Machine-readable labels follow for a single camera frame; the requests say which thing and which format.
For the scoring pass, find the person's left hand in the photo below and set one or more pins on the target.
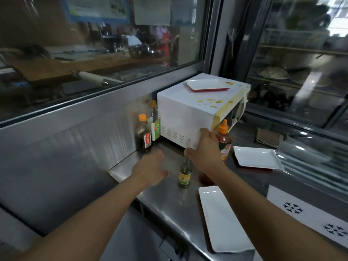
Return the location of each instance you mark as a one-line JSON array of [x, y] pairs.
[[151, 168]]

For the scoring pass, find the person's right hand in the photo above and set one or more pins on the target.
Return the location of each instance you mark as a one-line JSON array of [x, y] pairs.
[[208, 154]]

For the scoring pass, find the large ketchup bottle orange cap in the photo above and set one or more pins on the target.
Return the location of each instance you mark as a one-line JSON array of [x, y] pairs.
[[224, 138]]

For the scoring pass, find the small glass bottle tan cap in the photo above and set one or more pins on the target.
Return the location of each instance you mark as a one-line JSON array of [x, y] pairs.
[[185, 175]]

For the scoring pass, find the dark sauce bottle orange cap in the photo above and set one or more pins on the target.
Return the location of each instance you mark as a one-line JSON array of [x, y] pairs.
[[143, 135]]

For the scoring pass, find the clear bottle green label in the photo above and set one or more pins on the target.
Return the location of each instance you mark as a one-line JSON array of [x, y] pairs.
[[155, 125]]

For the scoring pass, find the white microwave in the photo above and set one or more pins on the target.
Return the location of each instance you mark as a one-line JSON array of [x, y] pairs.
[[185, 114]]

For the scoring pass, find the plain white rectangular plate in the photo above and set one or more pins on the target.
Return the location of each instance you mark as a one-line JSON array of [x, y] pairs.
[[258, 157]]

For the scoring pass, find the white rectangular plate red underside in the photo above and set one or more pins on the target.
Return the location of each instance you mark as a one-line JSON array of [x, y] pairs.
[[208, 84]]

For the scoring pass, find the white plate orange print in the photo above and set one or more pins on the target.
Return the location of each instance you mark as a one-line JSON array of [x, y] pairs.
[[225, 222]]

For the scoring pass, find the person's right forearm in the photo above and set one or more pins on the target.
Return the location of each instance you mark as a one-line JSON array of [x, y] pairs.
[[272, 222]]

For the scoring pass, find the person's left forearm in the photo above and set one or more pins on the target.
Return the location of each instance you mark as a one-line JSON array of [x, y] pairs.
[[81, 228]]

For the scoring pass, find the stainless steel table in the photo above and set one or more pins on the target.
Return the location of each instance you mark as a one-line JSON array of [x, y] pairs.
[[168, 203]]

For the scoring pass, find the brown cloth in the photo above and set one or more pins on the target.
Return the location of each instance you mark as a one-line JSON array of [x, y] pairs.
[[269, 137]]

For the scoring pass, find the low grey cabinet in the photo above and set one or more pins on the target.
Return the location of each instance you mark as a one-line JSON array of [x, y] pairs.
[[130, 236]]

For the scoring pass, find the white roller metal ends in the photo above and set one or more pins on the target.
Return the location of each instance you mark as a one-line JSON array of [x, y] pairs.
[[92, 78]]

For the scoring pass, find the shiny metal bowl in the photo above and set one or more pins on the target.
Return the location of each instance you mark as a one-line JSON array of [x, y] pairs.
[[156, 54]]

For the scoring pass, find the dark metal bowl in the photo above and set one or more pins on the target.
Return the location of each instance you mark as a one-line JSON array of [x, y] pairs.
[[138, 51]]

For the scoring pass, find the wooden kitchen counter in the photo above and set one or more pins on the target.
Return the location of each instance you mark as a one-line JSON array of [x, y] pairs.
[[68, 67]]

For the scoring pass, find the white paper notice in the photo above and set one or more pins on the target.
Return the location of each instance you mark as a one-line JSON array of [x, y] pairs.
[[152, 10]]

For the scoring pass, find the blue bordered poster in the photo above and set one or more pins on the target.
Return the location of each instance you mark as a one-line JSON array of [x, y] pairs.
[[95, 8]]

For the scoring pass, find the glass window aluminium frame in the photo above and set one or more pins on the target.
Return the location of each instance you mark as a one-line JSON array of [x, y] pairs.
[[95, 97]]

